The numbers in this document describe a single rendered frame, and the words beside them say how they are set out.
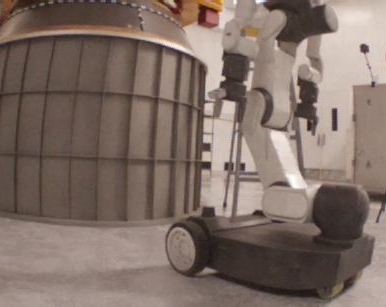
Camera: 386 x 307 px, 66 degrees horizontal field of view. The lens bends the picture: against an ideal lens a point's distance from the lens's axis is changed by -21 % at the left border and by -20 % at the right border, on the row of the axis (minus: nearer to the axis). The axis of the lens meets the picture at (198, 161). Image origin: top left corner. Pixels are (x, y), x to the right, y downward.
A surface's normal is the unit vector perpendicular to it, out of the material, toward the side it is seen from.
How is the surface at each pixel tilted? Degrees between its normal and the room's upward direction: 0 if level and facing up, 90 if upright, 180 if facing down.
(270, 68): 90
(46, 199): 90
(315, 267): 90
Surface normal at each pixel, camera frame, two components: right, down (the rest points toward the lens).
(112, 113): 0.52, 0.03
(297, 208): -0.78, -0.04
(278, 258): -0.51, -0.02
